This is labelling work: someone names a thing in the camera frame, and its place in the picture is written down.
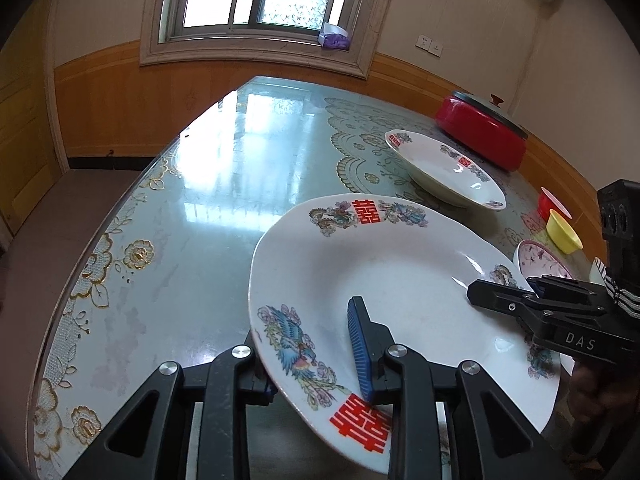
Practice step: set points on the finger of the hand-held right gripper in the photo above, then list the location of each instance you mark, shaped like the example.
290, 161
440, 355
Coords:
570, 290
495, 297

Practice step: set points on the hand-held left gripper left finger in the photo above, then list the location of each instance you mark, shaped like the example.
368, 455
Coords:
235, 385

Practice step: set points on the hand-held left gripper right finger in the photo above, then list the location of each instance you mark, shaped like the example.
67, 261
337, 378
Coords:
361, 350

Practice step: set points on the red plastic bowl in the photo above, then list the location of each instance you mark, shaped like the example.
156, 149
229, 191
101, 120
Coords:
547, 205

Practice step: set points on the large white phoenix print plate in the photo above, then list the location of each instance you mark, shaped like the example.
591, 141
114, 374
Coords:
400, 270

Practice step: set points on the person's right hand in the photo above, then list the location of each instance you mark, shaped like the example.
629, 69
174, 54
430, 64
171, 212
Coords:
590, 390

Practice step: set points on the pink floral bowl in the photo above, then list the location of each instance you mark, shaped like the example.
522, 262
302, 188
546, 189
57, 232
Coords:
542, 260

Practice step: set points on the yellow plastic bowl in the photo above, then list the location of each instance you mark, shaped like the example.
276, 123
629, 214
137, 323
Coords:
562, 237

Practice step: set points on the white floral print plate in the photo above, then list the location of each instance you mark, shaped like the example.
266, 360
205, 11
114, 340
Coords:
430, 165

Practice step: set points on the red electric cooking pot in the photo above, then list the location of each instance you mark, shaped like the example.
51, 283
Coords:
475, 135

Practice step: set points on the glass pot lid red knob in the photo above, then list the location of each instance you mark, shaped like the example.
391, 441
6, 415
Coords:
487, 112

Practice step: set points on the floral gold print tablecloth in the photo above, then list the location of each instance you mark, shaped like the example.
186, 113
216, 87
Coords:
200, 185

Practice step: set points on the purple bag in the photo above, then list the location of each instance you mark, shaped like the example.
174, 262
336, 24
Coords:
334, 39

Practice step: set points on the white wall socket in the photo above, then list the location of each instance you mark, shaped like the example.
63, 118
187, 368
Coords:
423, 42
436, 48

